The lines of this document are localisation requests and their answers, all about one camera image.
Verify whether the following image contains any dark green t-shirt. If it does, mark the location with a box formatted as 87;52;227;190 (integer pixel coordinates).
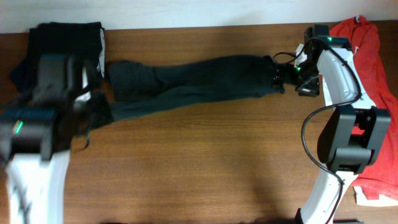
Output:
108;55;283;120

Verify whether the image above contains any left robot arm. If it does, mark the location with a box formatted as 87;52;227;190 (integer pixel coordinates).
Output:
1;55;109;223

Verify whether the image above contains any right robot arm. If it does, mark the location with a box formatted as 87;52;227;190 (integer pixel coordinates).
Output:
286;35;391;223

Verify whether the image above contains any folded black clothes stack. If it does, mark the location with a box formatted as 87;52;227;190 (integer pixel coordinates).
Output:
9;22;105;93

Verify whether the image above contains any red t-shirt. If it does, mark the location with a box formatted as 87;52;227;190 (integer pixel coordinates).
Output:
330;16;397;200

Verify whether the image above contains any white garment under red shirt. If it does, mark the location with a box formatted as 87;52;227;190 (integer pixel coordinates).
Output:
353;186;398;207

